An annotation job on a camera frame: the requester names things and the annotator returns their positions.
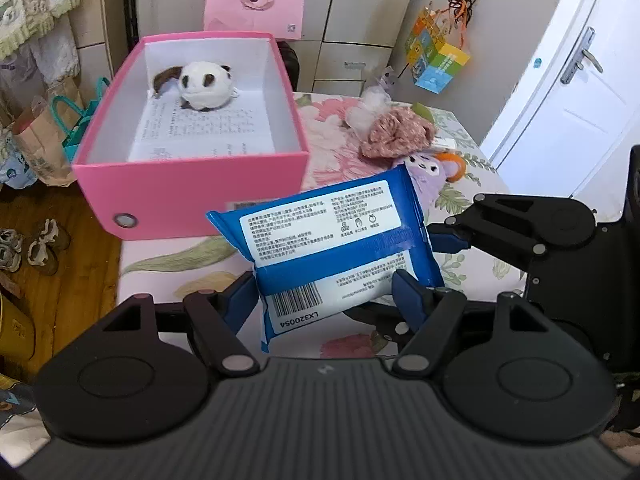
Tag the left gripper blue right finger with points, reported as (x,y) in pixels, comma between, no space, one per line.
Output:
(413,300)

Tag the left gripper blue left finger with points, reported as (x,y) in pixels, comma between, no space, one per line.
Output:
(239,300)

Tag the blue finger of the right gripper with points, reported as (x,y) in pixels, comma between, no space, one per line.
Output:
(446,239)

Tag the purple plush toy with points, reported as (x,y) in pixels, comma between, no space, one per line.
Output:
(428,176)

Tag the white fluffy mesh puff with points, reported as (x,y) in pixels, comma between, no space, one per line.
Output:
(375,101)

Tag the white panda plush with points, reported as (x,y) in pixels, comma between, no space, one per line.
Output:
(202,86)

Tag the pink storage box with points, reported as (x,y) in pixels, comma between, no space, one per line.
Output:
(150,169)

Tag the white door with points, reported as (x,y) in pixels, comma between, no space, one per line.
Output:
(577,140)

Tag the white paper sheet in box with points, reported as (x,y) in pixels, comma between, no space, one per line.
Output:
(166,131)

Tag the colourful hanging gift bag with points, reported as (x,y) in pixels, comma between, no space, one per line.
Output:
(436,48)

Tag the pair of slippers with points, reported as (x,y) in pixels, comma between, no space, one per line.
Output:
(39,251)

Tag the teal gift bag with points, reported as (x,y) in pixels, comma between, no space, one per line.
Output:
(75,133)

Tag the black suitcase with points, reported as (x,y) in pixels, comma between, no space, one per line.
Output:
(290,62)

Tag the grey wardrobe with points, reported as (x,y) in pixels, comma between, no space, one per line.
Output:
(344,42)

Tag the brown paper bag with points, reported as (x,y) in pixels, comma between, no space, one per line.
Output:
(40,139)

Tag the pink paper shopping bag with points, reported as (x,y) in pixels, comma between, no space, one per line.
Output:
(283,19)

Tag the silver door handle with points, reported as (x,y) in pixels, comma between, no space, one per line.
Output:
(579,55)

